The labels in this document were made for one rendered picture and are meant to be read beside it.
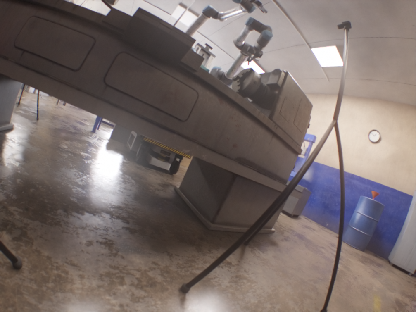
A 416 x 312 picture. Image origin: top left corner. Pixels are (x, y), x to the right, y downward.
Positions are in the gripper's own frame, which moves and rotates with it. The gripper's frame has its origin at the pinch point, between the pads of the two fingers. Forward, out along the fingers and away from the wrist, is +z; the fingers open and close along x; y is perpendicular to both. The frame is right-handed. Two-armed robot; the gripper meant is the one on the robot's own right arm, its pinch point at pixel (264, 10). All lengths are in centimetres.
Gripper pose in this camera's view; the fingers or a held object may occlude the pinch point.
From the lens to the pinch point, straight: 184.4
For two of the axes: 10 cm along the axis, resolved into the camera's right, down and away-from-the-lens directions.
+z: 7.7, 3.4, 5.4
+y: -6.3, 5.3, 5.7
